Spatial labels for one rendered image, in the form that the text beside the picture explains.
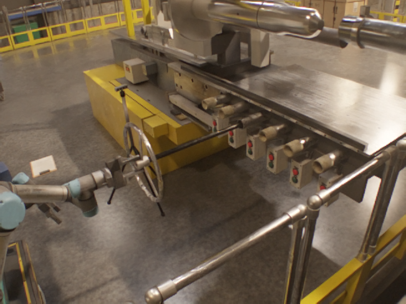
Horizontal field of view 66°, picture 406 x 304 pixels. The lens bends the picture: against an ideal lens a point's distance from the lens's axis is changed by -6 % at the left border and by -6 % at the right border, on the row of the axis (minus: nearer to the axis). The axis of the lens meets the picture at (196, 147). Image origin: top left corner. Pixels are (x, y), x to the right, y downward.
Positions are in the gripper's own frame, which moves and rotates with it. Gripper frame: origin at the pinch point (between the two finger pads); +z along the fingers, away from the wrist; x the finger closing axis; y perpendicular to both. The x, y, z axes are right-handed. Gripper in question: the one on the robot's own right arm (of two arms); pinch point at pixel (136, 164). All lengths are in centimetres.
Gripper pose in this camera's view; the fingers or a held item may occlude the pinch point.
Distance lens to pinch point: 151.9
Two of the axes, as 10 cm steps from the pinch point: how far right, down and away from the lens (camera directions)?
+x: 2.2, 9.3, 3.0
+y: -5.0, -1.6, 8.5
